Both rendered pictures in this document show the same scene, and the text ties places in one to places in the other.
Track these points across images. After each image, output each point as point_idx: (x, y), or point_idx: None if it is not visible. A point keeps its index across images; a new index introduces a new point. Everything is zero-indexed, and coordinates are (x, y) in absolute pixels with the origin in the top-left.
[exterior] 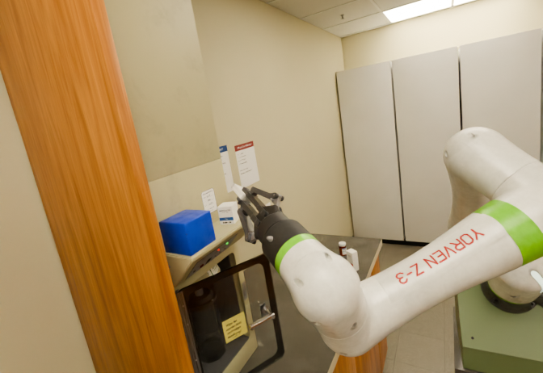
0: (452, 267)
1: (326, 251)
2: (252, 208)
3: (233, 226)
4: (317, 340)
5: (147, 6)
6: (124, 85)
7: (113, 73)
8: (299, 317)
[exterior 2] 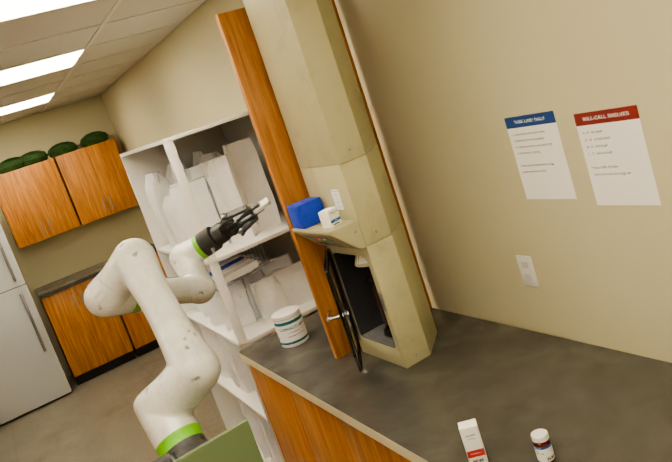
0: None
1: (181, 244)
2: (247, 217)
3: (318, 229)
4: (373, 406)
5: (273, 42)
6: (253, 118)
7: (249, 112)
8: (419, 395)
